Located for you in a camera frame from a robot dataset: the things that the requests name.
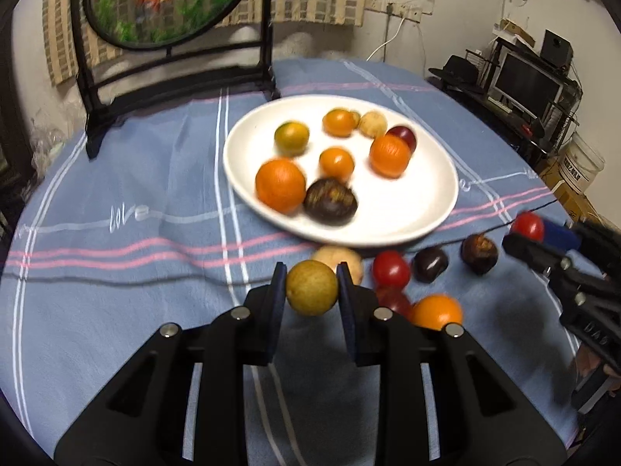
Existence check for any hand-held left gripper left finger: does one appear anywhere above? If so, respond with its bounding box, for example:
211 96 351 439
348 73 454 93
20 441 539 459
54 262 287 466

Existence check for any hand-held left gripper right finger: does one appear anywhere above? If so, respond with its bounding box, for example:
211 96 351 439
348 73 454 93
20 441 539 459
336 262 568 466

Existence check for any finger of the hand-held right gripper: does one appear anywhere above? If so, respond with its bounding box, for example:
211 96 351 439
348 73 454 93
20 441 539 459
502 234 607 304
541 218 621 277

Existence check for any tiny red cherry tomato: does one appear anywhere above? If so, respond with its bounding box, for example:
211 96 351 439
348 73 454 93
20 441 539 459
510 211 545 243

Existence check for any small yellow-green round fruit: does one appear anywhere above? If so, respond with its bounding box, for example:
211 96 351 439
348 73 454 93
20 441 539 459
285 259 339 315

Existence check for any dark brown mangosteen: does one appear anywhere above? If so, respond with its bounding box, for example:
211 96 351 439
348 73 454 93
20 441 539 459
303 178 359 226

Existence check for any large orange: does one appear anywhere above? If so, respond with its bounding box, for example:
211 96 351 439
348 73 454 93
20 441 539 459
255 158 307 214

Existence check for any white oval plate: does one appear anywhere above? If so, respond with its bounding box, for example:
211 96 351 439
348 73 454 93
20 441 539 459
222 94 460 247

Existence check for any small orange tangerine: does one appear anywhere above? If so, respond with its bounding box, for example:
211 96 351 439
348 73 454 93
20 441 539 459
319 147 355 180
323 108 357 137

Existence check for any medium orange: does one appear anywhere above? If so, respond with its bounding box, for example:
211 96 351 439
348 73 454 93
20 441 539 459
369 134 412 179

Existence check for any green-yellow tangerine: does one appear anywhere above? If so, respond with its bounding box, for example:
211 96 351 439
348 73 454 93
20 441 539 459
274 121 310 157

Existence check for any dark red plum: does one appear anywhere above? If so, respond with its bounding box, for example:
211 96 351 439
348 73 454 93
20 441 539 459
385 125 418 153

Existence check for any person's right hand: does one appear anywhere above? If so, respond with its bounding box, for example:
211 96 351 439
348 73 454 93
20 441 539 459
575 349 621 389

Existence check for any large cardboard box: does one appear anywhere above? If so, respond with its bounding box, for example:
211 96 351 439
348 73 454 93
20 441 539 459
538 158 602 224

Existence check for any large red tomato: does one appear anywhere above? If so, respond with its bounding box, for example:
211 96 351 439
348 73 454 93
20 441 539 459
376 286 413 318

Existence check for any dark brown wrinkled fruit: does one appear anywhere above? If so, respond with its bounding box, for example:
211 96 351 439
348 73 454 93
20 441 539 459
460 234 499 275

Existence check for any large tan round fruit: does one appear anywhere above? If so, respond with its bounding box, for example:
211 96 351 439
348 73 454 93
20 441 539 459
310 246 364 285

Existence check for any white plastic bucket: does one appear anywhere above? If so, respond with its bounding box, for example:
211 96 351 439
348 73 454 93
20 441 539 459
558 131 606 195

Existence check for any round orange tangerine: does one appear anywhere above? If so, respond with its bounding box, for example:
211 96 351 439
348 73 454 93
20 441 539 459
410 294 464 332

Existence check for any dark glossy plum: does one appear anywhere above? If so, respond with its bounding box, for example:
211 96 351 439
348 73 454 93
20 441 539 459
411 246 449 283

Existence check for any black desk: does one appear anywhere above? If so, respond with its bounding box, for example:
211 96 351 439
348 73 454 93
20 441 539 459
429 41 583 168

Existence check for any computer monitor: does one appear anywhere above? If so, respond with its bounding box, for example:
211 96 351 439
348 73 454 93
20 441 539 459
487 51 566 117

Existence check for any black speaker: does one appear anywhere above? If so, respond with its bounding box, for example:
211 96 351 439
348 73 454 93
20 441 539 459
540 29 573 66

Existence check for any black hat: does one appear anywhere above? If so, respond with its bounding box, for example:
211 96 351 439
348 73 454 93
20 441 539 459
428 55 481 83

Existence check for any small cardboard box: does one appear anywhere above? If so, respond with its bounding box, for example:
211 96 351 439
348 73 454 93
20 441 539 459
500 18 534 47

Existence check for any white power strip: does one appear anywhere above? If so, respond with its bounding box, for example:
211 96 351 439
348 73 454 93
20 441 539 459
385 2 422 23

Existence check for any clear plastic wrap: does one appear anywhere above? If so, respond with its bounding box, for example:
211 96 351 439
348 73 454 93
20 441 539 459
29 92 88 176

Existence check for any round goldfish screen black stand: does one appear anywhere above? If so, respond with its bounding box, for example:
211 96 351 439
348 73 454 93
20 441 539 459
70 0 282 158

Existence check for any white cable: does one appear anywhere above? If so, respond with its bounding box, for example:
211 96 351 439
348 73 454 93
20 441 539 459
366 14 406 61

